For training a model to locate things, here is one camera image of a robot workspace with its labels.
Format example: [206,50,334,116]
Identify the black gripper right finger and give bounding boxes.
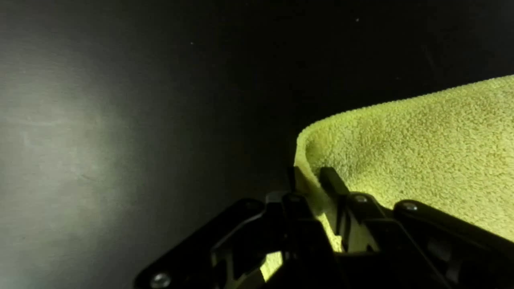
[318,167,386,253]

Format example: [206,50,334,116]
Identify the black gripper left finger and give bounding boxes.
[281,167,326,253]

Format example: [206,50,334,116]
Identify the yellow towel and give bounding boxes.
[265,76,514,289]

